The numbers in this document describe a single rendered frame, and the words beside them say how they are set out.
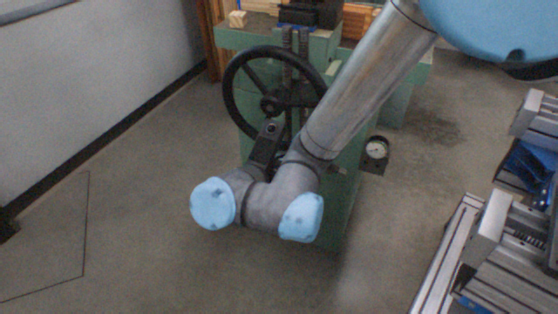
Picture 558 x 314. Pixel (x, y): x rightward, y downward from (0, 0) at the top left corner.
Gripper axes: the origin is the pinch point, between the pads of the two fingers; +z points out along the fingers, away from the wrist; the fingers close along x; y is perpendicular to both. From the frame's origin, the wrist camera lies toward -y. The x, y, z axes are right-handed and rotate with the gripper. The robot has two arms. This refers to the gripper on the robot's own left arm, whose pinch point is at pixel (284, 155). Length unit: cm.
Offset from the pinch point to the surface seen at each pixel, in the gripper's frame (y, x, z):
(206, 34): -37, -112, 130
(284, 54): -23.2, -2.6, -7.6
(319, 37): -28.8, 2.1, -0.2
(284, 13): -32.6, -6.9, -1.1
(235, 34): -27.6, -25.1, 11.3
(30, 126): 26, -130, 24
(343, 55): -27.0, 6.2, 11.7
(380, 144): -6.4, 21.1, 16.4
